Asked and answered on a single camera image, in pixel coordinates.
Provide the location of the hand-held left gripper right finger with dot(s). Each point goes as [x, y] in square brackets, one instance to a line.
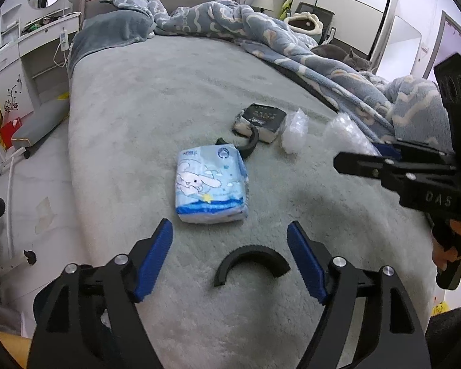
[307, 263]

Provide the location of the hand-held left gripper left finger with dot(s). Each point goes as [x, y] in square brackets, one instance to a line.
[153, 261]

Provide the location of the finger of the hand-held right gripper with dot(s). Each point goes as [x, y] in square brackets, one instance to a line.
[361, 164]
[390, 150]

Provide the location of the clear bubble wrap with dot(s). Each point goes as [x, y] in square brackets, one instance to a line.
[345, 134]

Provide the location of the black curved plastic piece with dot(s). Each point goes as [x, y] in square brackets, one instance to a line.
[249, 148]
[249, 255]

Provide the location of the blue cartoon tissue pack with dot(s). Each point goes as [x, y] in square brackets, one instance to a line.
[211, 184]

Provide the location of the black box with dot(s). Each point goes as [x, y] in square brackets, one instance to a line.
[261, 117]

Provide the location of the white door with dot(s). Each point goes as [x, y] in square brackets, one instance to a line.
[403, 38]

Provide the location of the grey cat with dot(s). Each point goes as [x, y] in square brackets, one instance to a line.
[334, 55]

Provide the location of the grey bed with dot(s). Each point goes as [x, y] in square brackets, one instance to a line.
[157, 123]

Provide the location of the cream cat bed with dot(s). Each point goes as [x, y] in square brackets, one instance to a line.
[315, 23]

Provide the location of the white wardrobe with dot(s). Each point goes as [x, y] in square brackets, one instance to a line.
[349, 4]

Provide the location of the blue patterned blanket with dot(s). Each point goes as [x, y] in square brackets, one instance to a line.
[253, 27]

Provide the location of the yellow-green cloth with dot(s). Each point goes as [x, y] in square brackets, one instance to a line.
[287, 5]

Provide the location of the yellow bag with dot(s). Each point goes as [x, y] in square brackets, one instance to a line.
[63, 96]

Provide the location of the bedside lamp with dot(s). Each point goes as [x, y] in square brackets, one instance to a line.
[263, 2]

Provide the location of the red box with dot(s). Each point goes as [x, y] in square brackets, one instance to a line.
[9, 132]

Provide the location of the grey-blue fleece blanket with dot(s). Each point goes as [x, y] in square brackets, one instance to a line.
[107, 34]

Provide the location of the white power strip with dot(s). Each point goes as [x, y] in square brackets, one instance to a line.
[64, 40]

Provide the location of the white vanity desk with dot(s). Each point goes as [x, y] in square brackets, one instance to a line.
[30, 46]

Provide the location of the desk clutter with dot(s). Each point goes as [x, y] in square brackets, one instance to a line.
[38, 25]

